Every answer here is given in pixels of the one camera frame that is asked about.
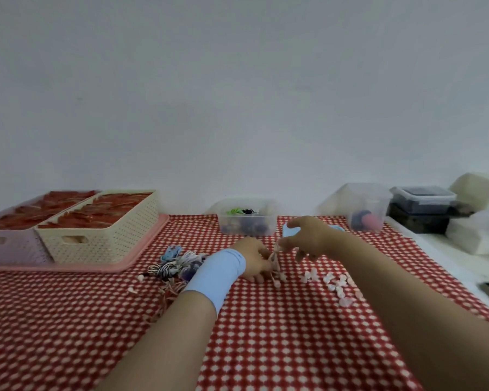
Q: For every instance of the person's left hand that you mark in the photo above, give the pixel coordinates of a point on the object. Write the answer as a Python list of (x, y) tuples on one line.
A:
[(248, 256)]

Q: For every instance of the person's right hand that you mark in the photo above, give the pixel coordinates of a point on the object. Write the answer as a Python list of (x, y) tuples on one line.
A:
[(313, 238)]

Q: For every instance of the person's right fingers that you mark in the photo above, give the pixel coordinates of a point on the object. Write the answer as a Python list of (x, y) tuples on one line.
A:
[(293, 243)]

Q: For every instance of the person's left fingers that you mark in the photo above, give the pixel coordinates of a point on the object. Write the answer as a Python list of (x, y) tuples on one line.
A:
[(265, 267)]

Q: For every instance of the person's left forearm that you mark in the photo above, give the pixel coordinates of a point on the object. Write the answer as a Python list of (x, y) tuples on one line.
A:
[(167, 346)]

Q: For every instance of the person's right forearm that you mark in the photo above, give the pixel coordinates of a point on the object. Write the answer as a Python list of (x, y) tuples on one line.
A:
[(411, 317)]

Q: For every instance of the light blue wristband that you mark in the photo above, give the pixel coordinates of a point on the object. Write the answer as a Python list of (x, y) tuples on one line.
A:
[(218, 276)]

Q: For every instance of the clear box of small trinkets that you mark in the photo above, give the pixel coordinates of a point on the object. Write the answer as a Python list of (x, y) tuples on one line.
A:
[(248, 219)]

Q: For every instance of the pile of pink heart beads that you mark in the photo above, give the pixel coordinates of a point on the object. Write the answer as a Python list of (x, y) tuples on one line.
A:
[(338, 287)]

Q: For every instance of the red checkered tablecloth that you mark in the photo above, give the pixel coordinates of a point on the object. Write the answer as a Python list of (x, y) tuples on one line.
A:
[(269, 342)]

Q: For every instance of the clear lidded plastic box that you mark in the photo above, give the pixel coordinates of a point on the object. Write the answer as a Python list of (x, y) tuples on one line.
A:
[(362, 207)]

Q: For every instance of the small blue hair clip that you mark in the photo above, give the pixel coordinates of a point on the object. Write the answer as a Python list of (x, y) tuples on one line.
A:
[(171, 253)]

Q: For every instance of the black plastic container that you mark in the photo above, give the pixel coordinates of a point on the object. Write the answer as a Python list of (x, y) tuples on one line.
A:
[(415, 221)]

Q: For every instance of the black container with clear lid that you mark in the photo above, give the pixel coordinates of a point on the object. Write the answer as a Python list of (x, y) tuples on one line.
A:
[(423, 199)]

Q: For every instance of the pink plastic tray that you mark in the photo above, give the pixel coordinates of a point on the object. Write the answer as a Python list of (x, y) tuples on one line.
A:
[(118, 262)]

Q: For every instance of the cream perforated plastic basket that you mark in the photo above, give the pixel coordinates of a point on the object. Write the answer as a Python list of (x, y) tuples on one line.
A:
[(106, 236)]

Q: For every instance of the stack of red packets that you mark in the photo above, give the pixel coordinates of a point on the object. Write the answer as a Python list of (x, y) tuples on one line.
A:
[(97, 213), (28, 213)]

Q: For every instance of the white plastic box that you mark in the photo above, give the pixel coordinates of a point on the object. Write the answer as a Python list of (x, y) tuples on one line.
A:
[(476, 191), (479, 234)]

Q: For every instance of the lilac plastic basket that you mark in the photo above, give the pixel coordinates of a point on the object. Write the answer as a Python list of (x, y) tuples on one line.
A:
[(8, 246)]

